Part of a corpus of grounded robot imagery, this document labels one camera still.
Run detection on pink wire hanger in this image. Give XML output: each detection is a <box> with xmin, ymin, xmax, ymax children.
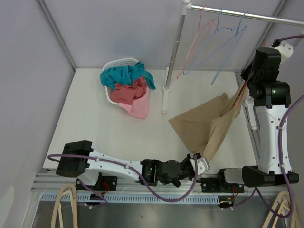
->
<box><xmin>176</xmin><ymin>5</ymin><xmax>214</xmax><ymax>79</ymax></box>

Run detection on metal clothes rack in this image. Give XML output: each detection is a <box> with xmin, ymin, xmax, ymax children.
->
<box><xmin>161</xmin><ymin>0</ymin><xmax>304</xmax><ymax>114</ymax></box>

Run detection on white slotted cable duct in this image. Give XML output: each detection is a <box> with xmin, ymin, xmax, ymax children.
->
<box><xmin>40</xmin><ymin>193</ymin><xmax>220</xmax><ymax>204</ymax></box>

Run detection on red t shirt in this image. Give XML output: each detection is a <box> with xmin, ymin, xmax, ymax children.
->
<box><xmin>111</xmin><ymin>76</ymin><xmax>148</xmax><ymax>105</ymax></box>

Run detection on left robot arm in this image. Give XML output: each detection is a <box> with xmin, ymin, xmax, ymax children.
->
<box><xmin>56</xmin><ymin>140</ymin><xmax>209</xmax><ymax>190</ymax></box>

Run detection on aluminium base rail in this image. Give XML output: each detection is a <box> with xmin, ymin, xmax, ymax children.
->
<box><xmin>30</xmin><ymin>169</ymin><xmax>285</xmax><ymax>197</ymax></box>

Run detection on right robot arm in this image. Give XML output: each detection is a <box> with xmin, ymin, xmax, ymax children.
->
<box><xmin>216</xmin><ymin>45</ymin><xmax>299</xmax><ymax>192</ymax></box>

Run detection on pink t shirt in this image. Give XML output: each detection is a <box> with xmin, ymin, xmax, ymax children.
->
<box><xmin>118</xmin><ymin>88</ymin><xmax>150</xmax><ymax>119</ymax></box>

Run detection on beige tubes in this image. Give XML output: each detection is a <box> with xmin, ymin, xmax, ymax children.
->
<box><xmin>51</xmin><ymin>184</ymin><xmax>78</xmax><ymax>228</ymax></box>
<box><xmin>262</xmin><ymin>191</ymin><xmax>300</xmax><ymax>228</ymax></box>

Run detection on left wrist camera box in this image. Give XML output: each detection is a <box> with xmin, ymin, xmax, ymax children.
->
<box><xmin>190</xmin><ymin>157</ymin><xmax>210</xmax><ymax>176</ymax></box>

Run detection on beige tubes lower left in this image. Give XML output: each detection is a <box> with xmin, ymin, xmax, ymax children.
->
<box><xmin>51</xmin><ymin>184</ymin><xmax>78</xmax><ymax>228</ymax></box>

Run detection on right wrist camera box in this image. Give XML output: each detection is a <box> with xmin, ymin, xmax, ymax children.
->
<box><xmin>272</xmin><ymin>39</ymin><xmax>294</xmax><ymax>66</ymax></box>

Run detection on beige t shirt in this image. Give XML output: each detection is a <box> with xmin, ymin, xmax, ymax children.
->
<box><xmin>169</xmin><ymin>86</ymin><xmax>248</xmax><ymax>161</ymax></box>

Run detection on beige tubes lower right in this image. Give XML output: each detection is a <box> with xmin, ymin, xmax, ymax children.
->
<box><xmin>262</xmin><ymin>191</ymin><xmax>300</xmax><ymax>228</ymax></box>

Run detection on teal t shirt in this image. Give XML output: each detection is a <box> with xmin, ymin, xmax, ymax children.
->
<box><xmin>100</xmin><ymin>62</ymin><xmax>156</xmax><ymax>90</ymax></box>

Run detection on white perforated plastic basket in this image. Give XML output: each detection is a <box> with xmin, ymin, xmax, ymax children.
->
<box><xmin>102</xmin><ymin>57</ymin><xmax>138</xmax><ymax>106</ymax></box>

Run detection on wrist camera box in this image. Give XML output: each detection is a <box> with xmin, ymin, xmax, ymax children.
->
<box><xmin>190</xmin><ymin>157</ymin><xmax>210</xmax><ymax>176</ymax></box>
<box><xmin>272</xmin><ymin>39</ymin><xmax>294</xmax><ymax>66</ymax></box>

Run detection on blue hanger with beige shirt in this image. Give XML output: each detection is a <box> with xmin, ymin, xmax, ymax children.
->
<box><xmin>211</xmin><ymin>11</ymin><xmax>248</xmax><ymax>85</ymax></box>

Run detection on blue hanger with teal shirt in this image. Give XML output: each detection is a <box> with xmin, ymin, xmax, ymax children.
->
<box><xmin>182</xmin><ymin>13</ymin><xmax>240</xmax><ymax>76</ymax></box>

